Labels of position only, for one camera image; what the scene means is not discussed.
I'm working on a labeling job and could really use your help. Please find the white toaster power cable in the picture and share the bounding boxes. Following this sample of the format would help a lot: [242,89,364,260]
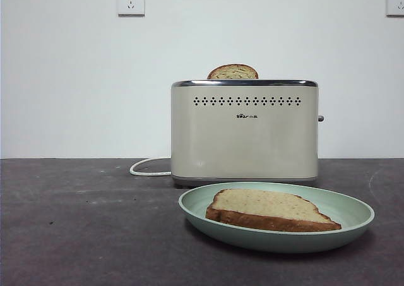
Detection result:
[129,157,173,177]

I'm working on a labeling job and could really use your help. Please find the white wall socket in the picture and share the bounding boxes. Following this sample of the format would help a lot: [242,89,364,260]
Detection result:
[117,0,146,17]
[385,0,404,18]

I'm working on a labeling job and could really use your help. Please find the large brown bread slice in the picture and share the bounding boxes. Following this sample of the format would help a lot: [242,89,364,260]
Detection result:
[205,188,343,232]

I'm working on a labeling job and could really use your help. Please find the cream toaster with chrome top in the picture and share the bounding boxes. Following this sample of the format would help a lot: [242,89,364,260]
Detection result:
[170,78,325,188]

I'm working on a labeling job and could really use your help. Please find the pale green round plate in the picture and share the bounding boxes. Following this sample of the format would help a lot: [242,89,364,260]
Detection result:
[178,181,376,254]

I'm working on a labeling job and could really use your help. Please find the small brown bread slice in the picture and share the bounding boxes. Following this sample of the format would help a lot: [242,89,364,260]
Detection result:
[206,63,259,80]

